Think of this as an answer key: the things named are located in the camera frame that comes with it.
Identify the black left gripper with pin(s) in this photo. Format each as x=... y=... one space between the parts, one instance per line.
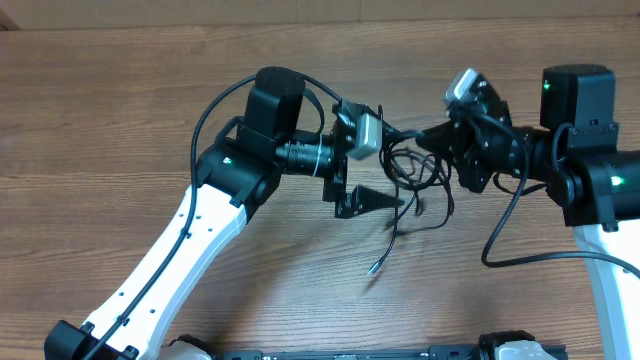
x=359 y=202

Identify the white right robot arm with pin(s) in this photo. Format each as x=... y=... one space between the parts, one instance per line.
x=574 y=153

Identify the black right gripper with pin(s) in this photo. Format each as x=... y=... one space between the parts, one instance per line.
x=465 y=157

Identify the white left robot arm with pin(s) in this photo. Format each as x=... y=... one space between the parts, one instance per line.
x=229 y=181

